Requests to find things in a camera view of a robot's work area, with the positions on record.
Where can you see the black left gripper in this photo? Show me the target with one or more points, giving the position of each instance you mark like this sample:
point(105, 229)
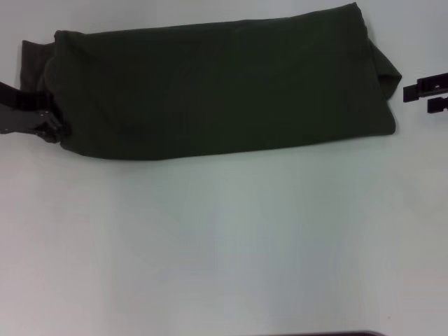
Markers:
point(21, 112)

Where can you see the dark green FREE! t-shirt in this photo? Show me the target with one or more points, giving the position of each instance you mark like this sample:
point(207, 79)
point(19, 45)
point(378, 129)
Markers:
point(210, 87)

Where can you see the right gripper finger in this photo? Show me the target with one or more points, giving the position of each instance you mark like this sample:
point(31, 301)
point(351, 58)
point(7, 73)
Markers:
point(437, 104)
point(423, 89)

